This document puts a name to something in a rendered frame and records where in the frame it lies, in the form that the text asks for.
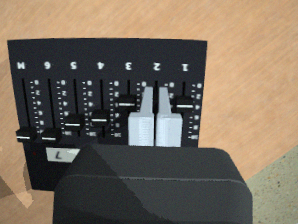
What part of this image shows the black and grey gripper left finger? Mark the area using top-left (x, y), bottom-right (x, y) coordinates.
top-left (128, 87), bottom-right (156, 146)

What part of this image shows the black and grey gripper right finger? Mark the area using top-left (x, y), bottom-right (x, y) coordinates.
top-left (155, 87), bottom-right (182, 147)

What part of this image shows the black lighting desk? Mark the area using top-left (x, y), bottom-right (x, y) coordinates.
top-left (7, 38), bottom-right (208, 191)

